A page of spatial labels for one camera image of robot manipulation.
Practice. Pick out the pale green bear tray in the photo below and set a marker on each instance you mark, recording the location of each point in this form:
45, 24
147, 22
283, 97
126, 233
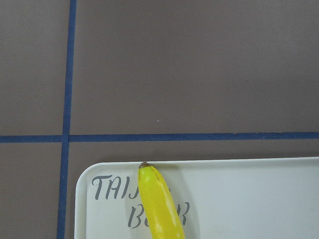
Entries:
215, 199

